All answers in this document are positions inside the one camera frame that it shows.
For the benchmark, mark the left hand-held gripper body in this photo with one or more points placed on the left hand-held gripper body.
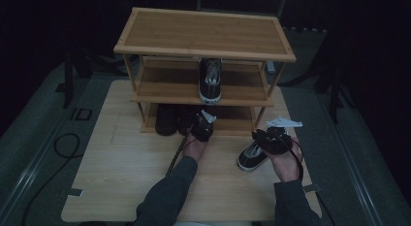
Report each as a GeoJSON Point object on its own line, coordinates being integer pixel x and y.
{"type": "Point", "coordinates": [202, 130]}

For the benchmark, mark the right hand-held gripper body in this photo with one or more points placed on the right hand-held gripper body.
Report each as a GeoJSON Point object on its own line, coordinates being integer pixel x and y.
{"type": "Point", "coordinates": [278, 143]}

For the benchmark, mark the black lace-up shoe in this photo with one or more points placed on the black lace-up shoe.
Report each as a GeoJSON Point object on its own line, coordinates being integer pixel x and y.
{"type": "Point", "coordinates": [166, 122]}
{"type": "Point", "coordinates": [184, 121]}

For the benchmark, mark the black and white sneaker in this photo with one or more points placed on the black and white sneaker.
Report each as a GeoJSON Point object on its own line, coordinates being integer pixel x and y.
{"type": "Point", "coordinates": [210, 90]}
{"type": "Point", "coordinates": [247, 161]}

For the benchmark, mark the wooden three-tier shoe rack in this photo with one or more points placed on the wooden three-tier shoe rack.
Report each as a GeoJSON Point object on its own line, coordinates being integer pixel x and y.
{"type": "Point", "coordinates": [206, 32]}

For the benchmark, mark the person's left hand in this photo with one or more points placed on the person's left hand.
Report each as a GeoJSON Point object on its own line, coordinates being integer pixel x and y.
{"type": "Point", "coordinates": [194, 150]}

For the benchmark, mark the person's right hand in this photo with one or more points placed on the person's right hand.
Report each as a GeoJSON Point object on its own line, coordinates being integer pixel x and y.
{"type": "Point", "coordinates": [286, 167]}

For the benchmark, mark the grey tape strip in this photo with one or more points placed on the grey tape strip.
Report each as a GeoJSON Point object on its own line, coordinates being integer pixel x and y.
{"type": "Point", "coordinates": [311, 188]}
{"type": "Point", "coordinates": [75, 192]}

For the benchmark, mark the small grey box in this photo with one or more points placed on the small grey box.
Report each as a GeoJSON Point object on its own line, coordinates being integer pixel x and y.
{"type": "Point", "coordinates": [270, 67]}

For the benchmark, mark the floor socket plate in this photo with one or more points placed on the floor socket plate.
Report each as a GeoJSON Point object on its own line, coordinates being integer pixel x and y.
{"type": "Point", "coordinates": [81, 114]}

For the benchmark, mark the black metal stand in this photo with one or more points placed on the black metal stand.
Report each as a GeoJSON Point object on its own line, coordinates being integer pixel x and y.
{"type": "Point", "coordinates": [68, 83]}

